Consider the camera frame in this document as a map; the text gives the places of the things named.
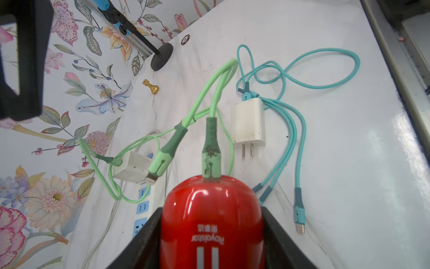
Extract small brass knob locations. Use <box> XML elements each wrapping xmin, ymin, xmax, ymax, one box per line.
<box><xmin>142</xmin><ymin>79</ymin><xmax>160</xmax><ymax>95</ymax></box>

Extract white power strip blue sockets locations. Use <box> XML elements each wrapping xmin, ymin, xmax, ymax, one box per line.
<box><xmin>80</xmin><ymin>129</ymin><xmax>162</xmax><ymax>269</ymax></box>

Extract white charger teal cable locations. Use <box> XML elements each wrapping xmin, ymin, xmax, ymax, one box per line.
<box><xmin>231</xmin><ymin>44</ymin><xmax>361</xmax><ymax>234</ymax></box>

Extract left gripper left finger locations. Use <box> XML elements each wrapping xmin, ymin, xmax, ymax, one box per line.
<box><xmin>108</xmin><ymin>207</ymin><xmax>162</xmax><ymax>269</ymax></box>

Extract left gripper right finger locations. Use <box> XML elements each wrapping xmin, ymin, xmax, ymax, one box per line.
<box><xmin>261</xmin><ymin>206</ymin><xmax>316</xmax><ymax>269</ymax></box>

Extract blue microphone on black stand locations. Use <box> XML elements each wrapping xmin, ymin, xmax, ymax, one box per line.
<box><xmin>93</xmin><ymin>0</ymin><xmax>174</xmax><ymax>71</ymax></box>

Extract aluminium rail front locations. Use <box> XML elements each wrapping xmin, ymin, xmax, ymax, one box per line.
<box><xmin>361</xmin><ymin>1</ymin><xmax>430</xmax><ymax>159</ymax></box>

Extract white charger light green cable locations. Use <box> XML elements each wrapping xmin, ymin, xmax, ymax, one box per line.
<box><xmin>78</xmin><ymin>58</ymin><xmax>239</xmax><ymax>204</ymax></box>

